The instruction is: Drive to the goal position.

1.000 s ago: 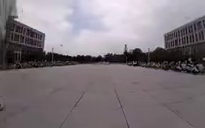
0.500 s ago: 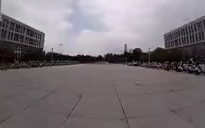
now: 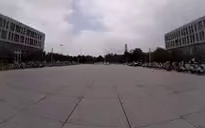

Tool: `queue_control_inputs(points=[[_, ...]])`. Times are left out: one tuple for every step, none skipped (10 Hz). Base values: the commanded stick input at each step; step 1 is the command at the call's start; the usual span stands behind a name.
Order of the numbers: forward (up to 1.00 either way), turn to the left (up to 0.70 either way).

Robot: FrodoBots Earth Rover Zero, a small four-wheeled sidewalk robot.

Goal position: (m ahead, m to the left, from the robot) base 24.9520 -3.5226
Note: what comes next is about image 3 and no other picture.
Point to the tall lamp pole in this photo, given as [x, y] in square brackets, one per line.
[61, 48]

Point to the distant slim tower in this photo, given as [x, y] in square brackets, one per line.
[125, 48]

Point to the long grey grid-window building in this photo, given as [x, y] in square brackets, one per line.
[10, 33]

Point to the row of parked scooters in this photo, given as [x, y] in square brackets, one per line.
[190, 66]

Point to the row of parked bicycles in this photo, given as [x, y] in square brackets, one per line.
[23, 65]

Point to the grey stone slab plaza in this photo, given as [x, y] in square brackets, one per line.
[100, 86]

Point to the pale grid-window building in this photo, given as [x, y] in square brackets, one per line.
[193, 33]

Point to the row of dark trees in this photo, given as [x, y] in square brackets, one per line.
[136, 55]

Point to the pale pole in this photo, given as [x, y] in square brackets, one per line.
[51, 56]
[149, 56]

